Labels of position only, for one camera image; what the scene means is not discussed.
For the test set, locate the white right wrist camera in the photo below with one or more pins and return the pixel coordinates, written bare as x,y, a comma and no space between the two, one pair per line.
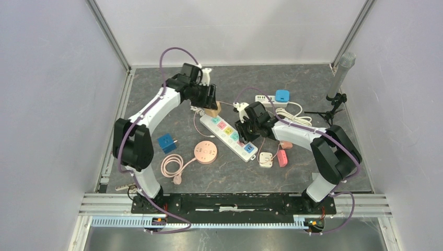
240,108

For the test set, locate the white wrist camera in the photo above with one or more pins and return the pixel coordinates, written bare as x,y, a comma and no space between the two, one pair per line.
240,108
205,79

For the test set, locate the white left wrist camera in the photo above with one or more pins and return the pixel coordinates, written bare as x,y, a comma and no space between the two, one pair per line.
205,79

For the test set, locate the white usb charger plug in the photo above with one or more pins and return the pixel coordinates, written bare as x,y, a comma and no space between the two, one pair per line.
265,159

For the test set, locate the blue cube socket adapter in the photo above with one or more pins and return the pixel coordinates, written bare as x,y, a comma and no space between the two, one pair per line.
167,143

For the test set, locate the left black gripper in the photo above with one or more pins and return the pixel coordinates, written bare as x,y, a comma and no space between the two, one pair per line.
207,102

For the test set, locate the pink plug adapter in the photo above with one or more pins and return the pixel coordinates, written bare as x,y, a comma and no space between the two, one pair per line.
282,158

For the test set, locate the small salmon charger plug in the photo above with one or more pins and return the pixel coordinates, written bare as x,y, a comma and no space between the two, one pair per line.
286,145

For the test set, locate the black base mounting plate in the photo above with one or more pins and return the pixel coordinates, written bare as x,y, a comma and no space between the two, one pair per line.
276,207

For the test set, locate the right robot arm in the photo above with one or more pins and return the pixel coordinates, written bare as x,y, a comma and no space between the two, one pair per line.
335,155

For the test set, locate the beige cube adapter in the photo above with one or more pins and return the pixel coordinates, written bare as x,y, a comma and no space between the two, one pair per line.
213,112

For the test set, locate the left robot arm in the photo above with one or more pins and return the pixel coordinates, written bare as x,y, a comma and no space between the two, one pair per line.
132,143

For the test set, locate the light blue cable duct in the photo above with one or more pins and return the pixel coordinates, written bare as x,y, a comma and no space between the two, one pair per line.
148,222

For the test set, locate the pink round socket base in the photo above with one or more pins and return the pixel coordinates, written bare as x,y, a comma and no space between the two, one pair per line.
205,152

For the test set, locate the light blue square plug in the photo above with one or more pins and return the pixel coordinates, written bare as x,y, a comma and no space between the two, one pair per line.
282,95

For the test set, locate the grey microphone on stand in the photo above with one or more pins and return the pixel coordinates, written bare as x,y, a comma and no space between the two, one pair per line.
346,62

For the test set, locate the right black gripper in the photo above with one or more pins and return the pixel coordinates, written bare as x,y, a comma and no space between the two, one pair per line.
243,135

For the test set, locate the white power strip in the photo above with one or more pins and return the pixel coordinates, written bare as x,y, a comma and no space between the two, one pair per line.
270,102
230,137

